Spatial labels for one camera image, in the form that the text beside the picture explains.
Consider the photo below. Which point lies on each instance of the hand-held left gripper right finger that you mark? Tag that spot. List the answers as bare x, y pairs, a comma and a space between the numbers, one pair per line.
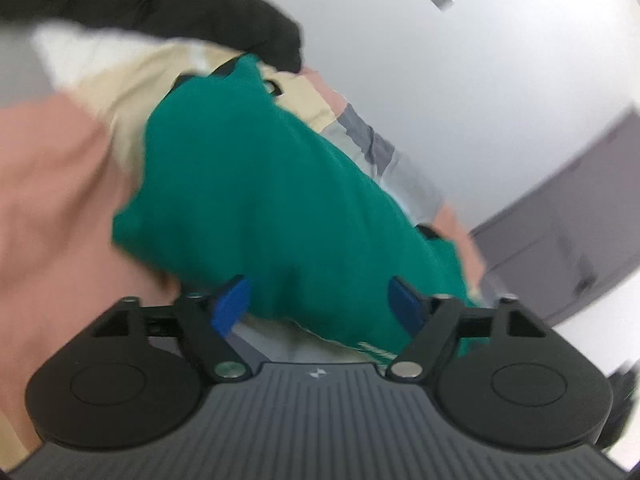
405, 305

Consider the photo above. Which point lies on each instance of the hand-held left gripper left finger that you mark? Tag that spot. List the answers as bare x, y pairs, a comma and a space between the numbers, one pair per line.
230, 305

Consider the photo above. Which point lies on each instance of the green hoodie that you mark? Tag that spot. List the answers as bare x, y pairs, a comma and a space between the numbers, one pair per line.
260, 185

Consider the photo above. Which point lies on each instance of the grey wardrobe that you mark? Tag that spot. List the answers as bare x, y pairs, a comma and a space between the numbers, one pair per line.
560, 230

